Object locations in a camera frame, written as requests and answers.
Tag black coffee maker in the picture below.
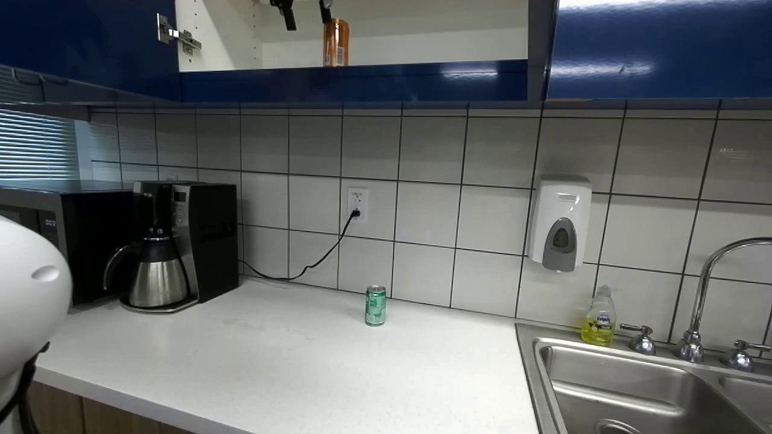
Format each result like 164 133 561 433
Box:
133 180 240 306

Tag black microwave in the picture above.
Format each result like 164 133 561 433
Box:
0 179 137 309

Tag window blinds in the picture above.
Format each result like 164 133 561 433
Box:
0 65 92 182

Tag green soda can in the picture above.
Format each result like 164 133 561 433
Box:
364 285 387 327

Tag blue wall cabinet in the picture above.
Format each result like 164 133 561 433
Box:
0 0 559 104

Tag black cable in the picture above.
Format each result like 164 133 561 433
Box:
240 208 362 282

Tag chrome tap handle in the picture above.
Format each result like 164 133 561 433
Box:
721 339 772 372
619 323 657 356

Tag blue cabinet door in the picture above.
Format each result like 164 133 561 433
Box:
0 0 182 102
547 0 772 101

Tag yellow dish soap bottle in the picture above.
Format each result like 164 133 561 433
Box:
580 285 618 347

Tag white soap dispenser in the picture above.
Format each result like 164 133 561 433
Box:
529 174 593 273

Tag wooden base cabinet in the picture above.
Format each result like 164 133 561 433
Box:
27 380 195 434

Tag white wall socket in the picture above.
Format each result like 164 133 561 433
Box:
346 186 370 224

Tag steel sink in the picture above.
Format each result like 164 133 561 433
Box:
515 322 772 434

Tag steel coffee carafe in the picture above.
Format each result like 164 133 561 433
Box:
102 227 200 314

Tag orange soda can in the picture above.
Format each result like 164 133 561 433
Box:
323 19 350 68

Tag chrome tap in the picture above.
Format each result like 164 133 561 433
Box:
674 236 772 364

